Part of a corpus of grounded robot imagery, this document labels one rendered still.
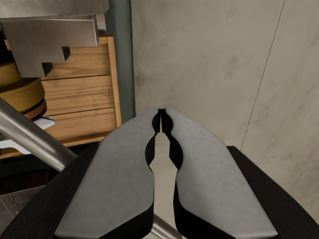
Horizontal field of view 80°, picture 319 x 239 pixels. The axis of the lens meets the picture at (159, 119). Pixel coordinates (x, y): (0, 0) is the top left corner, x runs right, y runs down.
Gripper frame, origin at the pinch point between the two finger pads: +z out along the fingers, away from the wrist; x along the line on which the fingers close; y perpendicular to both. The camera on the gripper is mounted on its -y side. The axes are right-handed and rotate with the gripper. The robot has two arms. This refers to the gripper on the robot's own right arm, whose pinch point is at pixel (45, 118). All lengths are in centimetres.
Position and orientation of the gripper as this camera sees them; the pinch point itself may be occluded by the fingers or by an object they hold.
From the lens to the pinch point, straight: 38.2
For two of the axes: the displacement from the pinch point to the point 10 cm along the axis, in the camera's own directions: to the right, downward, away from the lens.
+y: -0.3, 8.4, 5.4
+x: 3.3, 5.2, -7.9
